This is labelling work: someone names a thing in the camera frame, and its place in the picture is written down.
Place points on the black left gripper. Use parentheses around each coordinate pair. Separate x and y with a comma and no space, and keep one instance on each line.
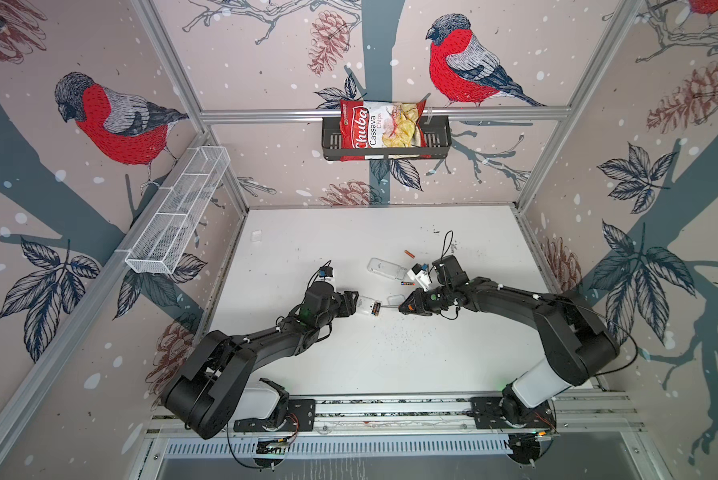
(347,305)

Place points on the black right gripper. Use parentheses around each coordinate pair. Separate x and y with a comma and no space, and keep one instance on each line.
(418,304)

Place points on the white air conditioner remote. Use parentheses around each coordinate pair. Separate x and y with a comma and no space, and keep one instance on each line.
(368,306)

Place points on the white remote control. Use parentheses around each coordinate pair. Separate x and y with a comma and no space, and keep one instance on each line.
(387,269)

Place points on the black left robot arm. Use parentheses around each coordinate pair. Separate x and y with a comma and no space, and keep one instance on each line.
(208,388)

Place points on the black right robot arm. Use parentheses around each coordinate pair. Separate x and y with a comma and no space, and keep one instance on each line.
(577,344)

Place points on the red cassava chips bag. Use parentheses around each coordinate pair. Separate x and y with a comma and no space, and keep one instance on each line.
(381,125)

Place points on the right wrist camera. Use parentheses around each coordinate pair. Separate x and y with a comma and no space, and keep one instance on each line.
(420,275)

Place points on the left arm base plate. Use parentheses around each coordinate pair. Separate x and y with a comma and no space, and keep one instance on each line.
(272,415)

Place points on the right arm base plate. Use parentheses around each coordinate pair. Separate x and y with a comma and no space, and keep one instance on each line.
(493,413)

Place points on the black wire basket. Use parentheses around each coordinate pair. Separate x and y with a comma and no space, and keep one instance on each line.
(431,138)

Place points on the white mesh wall shelf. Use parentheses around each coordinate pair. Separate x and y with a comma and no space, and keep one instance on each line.
(166,237)

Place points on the aluminium mounting rail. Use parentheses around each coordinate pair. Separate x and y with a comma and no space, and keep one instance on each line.
(574,411)

